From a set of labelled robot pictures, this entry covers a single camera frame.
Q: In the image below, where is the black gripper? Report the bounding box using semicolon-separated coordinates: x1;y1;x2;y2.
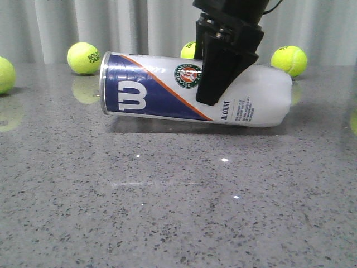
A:
193;1;264;106

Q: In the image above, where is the white tennis ball can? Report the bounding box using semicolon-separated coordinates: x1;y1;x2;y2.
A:
99;52;292;127

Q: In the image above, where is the tennis ball far centre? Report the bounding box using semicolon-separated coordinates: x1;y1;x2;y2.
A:
180;41;196;59

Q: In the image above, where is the tennis ball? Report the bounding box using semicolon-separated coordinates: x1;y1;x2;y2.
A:
270;45;307;77
180;41;196;59
0;57;16;95

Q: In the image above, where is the tennis ball far right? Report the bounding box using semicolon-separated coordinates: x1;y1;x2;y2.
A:
270;45;307;77

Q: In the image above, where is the tennis ball Roland Garros print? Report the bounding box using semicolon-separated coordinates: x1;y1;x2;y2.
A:
67;42;100;75

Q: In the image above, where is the tennis ball far left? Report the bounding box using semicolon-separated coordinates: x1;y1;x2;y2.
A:
0;57;16;95

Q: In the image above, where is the grey pleated curtain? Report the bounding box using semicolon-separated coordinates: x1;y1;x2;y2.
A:
1;1;356;65

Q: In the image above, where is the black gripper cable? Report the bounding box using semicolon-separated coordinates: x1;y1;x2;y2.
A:
263;0;284;15

